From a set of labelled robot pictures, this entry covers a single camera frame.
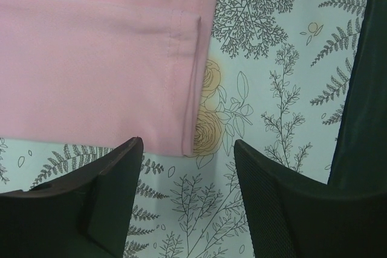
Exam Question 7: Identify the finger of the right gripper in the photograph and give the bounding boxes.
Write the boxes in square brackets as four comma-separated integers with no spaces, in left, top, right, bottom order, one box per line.
[328,0,386,184]

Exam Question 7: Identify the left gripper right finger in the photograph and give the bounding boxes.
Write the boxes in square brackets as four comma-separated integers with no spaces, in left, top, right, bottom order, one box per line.
[233,140,386,257]

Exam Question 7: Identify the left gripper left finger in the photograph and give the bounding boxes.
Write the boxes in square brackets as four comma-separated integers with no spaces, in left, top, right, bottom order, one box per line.
[1,137,143,257]

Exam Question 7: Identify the pink t-shirt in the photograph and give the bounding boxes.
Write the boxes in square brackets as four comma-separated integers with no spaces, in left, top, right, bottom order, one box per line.
[1,0,216,156]

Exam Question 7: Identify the floral patterned table mat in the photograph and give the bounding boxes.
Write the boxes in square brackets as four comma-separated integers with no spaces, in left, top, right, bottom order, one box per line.
[1,0,367,257]

